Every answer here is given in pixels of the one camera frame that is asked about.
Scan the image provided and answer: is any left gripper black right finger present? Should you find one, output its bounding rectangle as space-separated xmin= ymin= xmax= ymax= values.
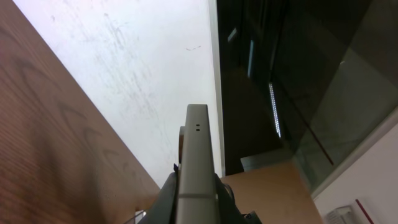
xmin=215 ymin=174 xmax=261 ymax=224

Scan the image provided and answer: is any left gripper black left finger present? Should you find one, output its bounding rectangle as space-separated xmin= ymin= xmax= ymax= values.
xmin=139 ymin=172 xmax=177 ymax=224

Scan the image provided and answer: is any dark glass window panel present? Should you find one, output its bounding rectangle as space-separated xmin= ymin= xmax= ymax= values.
xmin=216 ymin=0 xmax=397 ymax=190

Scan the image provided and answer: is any white wall device red stripe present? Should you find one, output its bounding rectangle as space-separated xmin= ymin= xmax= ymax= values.
xmin=323 ymin=199 xmax=381 ymax=224

